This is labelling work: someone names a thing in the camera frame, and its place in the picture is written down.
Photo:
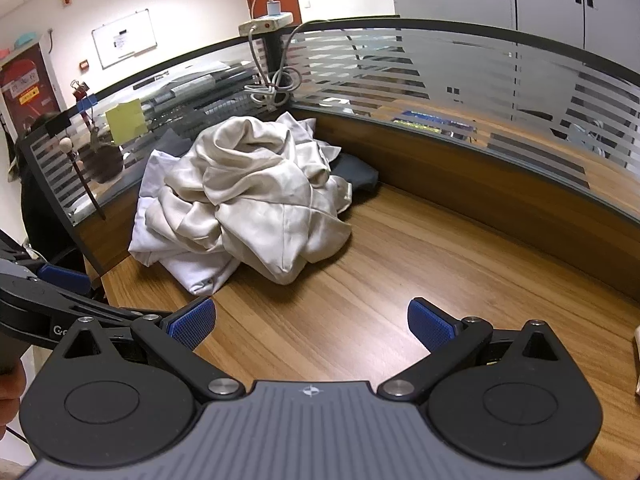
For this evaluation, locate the white shirt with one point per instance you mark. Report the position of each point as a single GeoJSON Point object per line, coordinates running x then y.
{"type": "Point", "coordinates": [165, 270]}

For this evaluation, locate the wall whiteboard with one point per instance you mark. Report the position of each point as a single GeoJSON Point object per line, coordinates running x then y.
{"type": "Point", "coordinates": [125, 37]}

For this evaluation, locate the blue printed packets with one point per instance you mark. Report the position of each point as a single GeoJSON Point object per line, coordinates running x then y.
{"type": "Point", "coordinates": [430, 121]}

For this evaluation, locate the person's left hand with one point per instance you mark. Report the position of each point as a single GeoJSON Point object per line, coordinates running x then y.
{"type": "Point", "coordinates": [9, 400]}

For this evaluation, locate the white plug charger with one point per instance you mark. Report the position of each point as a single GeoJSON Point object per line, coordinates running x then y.
{"type": "Point", "coordinates": [273, 6]}

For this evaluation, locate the wooden stick with ball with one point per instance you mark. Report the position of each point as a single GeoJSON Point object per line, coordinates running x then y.
{"type": "Point", "coordinates": [82, 180]}

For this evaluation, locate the white power strip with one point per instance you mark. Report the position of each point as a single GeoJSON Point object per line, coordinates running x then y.
{"type": "Point", "coordinates": [265, 24]}

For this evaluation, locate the striped glass desk partition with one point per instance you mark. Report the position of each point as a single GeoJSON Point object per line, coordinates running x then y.
{"type": "Point", "coordinates": [165, 105]}
{"type": "Point", "coordinates": [450, 60]}

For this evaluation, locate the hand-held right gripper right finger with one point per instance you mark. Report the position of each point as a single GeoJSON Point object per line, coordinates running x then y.
{"type": "Point", "coordinates": [432, 322]}

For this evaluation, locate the dark plant pot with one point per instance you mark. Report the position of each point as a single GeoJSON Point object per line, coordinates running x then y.
{"type": "Point", "coordinates": [102, 160]}

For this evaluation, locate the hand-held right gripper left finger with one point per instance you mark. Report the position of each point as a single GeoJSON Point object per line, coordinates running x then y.
{"type": "Point", "coordinates": [192, 322]}

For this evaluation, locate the yellow paper sheet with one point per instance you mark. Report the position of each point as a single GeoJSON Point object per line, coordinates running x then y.
{"type": "Point", "coordinates": [126, 121]}

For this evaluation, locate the red fire cabinet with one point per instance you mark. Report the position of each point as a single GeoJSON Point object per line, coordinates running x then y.
{"type": "Point", "coordinates": [25, 85]}

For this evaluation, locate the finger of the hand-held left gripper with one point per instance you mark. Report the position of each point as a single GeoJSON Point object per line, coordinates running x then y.
{"type": "Point", "coordinates": [30, 292]}
{"type": "Point", "coordinates": [62, 277]}

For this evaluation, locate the blue clip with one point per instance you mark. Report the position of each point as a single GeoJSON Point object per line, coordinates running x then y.
{"type": "Point", "coordinates": [86, 102]}

